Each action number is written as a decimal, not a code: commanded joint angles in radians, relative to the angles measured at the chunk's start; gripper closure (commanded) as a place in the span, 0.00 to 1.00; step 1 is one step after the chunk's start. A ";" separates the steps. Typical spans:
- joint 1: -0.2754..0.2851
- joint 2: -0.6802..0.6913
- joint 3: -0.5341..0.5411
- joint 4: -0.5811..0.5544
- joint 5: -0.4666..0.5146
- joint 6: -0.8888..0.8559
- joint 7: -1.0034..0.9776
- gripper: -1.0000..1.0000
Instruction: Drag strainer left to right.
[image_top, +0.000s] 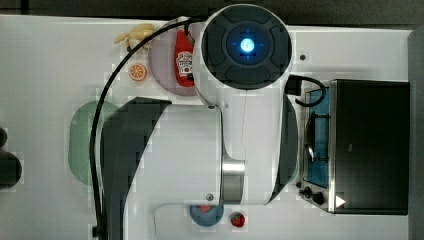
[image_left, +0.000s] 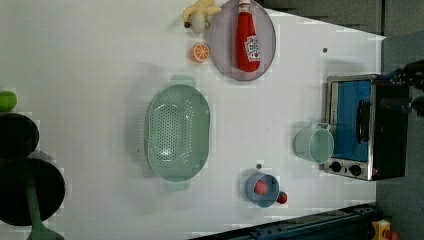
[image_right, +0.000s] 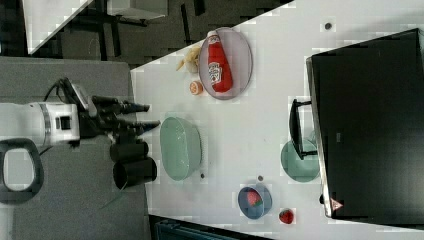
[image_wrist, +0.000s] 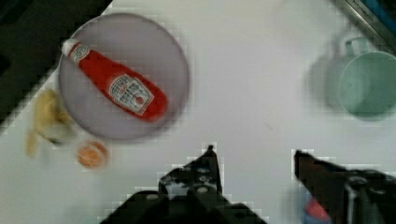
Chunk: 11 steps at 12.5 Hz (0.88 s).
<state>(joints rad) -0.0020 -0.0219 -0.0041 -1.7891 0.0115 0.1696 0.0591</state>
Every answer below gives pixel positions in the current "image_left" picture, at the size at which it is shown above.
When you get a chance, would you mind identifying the mint green plastic strainer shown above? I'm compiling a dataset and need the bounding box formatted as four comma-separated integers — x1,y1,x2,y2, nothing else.
144,74,211,191

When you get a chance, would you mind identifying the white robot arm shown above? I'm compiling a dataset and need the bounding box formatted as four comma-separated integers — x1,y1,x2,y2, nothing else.
380,60,424,117

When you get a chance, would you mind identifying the toy orange half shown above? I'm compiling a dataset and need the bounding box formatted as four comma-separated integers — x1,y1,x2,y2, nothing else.
191,43,210,63

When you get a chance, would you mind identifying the red ketchup bottle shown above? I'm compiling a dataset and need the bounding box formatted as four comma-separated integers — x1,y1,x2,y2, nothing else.
235,0,261,72

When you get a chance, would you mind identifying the toy strawberry in bowl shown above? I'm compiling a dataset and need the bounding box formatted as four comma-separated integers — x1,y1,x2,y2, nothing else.
254,180,268,195

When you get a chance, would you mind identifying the grey round plate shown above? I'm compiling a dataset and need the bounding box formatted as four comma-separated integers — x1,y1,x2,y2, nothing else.
209,0,276,81

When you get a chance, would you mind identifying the blue small bowl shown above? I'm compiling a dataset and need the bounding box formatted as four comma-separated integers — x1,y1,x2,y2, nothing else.
245,172,280,208

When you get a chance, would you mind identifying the toy strawberry on table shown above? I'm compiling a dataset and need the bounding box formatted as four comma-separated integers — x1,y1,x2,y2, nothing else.
277,192,288,204

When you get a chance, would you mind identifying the toy peeled banana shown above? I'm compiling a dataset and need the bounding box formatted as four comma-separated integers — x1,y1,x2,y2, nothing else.
183,0,222,34

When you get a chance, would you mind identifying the mint green mug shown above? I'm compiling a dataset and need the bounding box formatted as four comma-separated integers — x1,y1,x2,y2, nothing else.
294,123,335,164

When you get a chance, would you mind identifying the black silver toaster oven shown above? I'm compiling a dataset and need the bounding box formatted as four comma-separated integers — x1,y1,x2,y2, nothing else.
323,74,409,181

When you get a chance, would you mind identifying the small black pot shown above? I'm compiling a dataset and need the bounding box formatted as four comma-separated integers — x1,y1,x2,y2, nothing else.
0,113,39,159

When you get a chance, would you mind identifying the yellow emergency stop button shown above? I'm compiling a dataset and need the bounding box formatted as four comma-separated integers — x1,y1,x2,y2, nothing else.
372,220,400,240

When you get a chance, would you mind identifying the large black pan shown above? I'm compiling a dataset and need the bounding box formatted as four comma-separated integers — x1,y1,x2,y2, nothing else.
0,158,66,226

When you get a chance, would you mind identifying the green toy fruit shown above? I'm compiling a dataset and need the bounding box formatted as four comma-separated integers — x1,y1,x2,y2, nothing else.
0,91,17,112

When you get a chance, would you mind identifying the green spatula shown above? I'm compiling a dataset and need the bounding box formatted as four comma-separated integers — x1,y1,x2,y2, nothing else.
24,164,65,240

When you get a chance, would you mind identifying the blue metal frame rail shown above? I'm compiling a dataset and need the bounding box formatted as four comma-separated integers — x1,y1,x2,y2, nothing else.
191,204,382,240

